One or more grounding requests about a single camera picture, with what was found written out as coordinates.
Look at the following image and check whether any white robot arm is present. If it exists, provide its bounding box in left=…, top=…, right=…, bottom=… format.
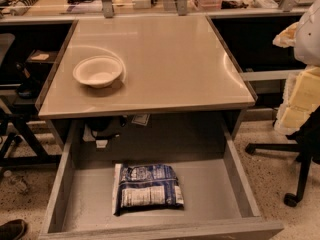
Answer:
left=272, top=0, right=320, bottom=135

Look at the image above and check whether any blue chip bag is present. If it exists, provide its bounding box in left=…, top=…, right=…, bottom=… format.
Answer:
left=112, top=164, right=184, bottom=216

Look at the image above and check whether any black shoe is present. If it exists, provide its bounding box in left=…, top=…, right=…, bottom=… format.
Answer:
left=0, top=219, right=27, bottom=240

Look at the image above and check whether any black office chair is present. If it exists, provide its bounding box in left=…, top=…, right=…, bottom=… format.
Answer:
left=245, top=108, right=320, bottom=207

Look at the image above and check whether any white paper bowl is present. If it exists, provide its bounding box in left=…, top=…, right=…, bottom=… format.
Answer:
left=73, top=55, right=123, bottom=89

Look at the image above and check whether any grey counter cabinet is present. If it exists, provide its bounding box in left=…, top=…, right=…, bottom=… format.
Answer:
left=35, top=14, right=258, bottom=152

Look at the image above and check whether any grey open drawer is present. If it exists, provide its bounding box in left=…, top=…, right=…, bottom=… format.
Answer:
left=40, top=113, right=283, bottom=240

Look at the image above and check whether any black stand left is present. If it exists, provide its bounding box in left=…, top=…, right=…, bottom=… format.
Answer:
left=0, top=63, right=61, bottom=167

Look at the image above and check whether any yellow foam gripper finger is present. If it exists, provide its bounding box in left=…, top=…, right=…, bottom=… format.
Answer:
left=272, top=22, right=298, bottom=48
left=274, top=66, right=320, bottom=135

